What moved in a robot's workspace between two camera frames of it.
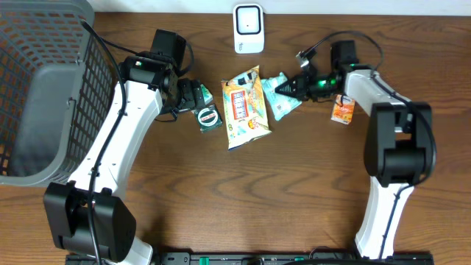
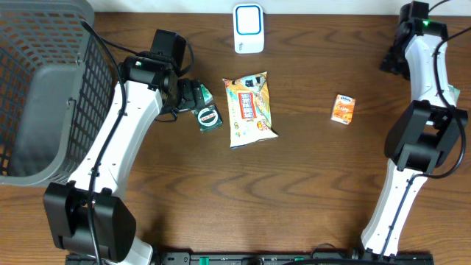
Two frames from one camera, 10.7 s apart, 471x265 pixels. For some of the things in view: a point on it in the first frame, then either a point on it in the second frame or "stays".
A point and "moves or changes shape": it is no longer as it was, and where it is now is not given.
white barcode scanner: [249, 28] stays
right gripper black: [301, 87] → [393, 58]
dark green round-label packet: [208, 118] stays
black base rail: [257, 258] stays
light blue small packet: [280, 102] → [453, 94]
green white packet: [207, 94] stays
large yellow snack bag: [246, 108] moves or changes shape
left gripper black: [196, 96] stays
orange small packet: [343, 109] stays
